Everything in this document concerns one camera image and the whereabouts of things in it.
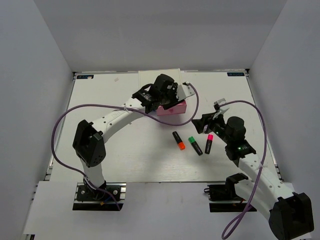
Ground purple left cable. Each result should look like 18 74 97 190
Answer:
51 83 200 211

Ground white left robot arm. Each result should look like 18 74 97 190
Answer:
72 73 187 200

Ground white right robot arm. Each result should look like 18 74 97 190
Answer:
191 112 315 240

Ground green capped highlighter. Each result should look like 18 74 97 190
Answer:
188 136 203 156

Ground orange capped highlighter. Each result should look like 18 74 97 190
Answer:
172 131 186 151

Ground pink capped highlighter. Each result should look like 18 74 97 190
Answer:
204 134 214 155

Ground pink drawer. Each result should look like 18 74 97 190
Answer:
156 100 187 117

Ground right blue corner label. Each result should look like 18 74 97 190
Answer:
227 72 245 77

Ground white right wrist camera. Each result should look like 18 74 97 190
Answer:
213 98 230 119

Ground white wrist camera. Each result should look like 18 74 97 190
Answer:
176 81 195 102
213 98 230 119

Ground left blue corner label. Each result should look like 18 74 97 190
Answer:
76 74 94 80

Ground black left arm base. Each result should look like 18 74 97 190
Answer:
72 182 127 212

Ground white drawer cabinet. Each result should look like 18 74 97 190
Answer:
138 68 182 88

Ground blue corner label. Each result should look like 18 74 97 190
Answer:
227 72 245 77
76 74 94 80

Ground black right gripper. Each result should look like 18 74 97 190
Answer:
192 110 233 145

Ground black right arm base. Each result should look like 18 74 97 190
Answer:
203 184 247 213

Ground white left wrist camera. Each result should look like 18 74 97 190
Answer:
176 81 195 102

